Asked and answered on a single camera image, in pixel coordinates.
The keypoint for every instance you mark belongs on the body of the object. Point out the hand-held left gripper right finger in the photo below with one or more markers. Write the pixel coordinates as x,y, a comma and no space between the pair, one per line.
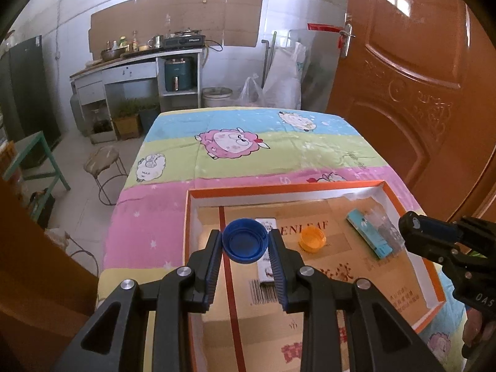
277,267

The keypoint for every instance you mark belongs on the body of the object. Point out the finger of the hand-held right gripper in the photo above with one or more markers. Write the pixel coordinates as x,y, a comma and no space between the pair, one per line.
430,232
472,265

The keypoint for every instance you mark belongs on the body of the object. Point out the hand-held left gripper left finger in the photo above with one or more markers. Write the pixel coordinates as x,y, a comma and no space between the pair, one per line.
211,263

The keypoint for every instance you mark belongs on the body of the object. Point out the silver rectangular box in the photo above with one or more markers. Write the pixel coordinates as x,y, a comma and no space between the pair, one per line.
266,272

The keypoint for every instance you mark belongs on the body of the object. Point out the blue bottle cap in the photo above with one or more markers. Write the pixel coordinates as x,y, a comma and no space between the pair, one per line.
244,240

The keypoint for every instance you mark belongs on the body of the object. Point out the clear floral printed lighter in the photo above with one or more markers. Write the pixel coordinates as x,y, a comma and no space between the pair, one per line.
385,226

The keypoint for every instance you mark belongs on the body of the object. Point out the plain orange bottle cap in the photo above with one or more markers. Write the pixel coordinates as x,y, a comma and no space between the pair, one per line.
312,238

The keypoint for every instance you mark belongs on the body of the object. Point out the teal lighter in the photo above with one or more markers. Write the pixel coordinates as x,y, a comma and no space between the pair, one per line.
366,236

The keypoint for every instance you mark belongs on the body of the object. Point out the orange rimmed cardboard tray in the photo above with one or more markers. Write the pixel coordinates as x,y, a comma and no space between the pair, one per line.
248,337

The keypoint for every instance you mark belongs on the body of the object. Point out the person's right hand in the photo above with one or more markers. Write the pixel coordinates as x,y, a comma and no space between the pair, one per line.
474,331

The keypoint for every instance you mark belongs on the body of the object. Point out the brown wooden door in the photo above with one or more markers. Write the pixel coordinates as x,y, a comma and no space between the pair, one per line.
407,85

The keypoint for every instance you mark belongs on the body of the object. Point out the round metal stool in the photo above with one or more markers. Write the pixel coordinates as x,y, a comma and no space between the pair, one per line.
102,159

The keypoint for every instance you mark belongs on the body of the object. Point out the brown planter box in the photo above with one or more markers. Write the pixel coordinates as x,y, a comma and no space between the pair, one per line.
126,126

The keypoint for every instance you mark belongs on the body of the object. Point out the white bucket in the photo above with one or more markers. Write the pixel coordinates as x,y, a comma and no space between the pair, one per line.
217,97

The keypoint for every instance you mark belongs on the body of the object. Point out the grey planter tray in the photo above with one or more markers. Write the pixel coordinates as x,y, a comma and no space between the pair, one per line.
101,136

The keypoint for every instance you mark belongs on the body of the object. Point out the clear plastic bag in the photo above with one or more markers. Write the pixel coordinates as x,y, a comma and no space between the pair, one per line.
250,93

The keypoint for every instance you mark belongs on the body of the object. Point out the white plastic bag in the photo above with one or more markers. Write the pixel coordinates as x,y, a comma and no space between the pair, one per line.
286,77

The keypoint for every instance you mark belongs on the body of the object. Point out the teal air fryer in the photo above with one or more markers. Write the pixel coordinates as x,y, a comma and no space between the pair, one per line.
178,73

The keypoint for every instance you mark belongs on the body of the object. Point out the grey gas cylinder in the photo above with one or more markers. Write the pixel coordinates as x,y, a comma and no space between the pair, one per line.
77,112

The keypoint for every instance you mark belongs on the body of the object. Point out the white kitchen counter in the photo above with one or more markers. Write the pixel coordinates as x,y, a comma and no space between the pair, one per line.
131,70

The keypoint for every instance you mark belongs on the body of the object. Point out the green wooden table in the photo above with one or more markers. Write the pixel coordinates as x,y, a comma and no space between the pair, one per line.
35,143

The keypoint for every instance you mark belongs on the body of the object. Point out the black gas stove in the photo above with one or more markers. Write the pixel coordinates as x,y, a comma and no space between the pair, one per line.
184,40

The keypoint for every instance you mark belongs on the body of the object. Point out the steel pot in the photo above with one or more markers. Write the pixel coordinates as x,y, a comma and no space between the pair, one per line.
157,41

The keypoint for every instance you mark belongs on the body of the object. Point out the red paper strip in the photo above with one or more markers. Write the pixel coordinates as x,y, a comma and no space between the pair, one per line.
323,27

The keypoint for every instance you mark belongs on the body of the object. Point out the metal wok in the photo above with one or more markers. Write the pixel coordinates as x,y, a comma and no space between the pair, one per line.
112,54

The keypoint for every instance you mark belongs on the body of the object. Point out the brown sauce bottle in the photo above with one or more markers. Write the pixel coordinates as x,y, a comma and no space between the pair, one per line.
135,41

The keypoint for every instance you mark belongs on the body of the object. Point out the yellow lidded jar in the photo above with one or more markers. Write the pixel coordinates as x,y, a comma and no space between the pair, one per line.
123,42

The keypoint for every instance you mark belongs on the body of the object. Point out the dark green fridge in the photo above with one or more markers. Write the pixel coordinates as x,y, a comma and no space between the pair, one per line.
31,85

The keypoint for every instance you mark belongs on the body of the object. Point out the grey wall pipe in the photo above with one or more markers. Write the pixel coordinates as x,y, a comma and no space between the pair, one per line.
265,62

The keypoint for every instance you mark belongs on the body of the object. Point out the cardboard sheet on wall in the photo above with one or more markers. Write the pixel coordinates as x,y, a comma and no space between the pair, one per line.
174,19

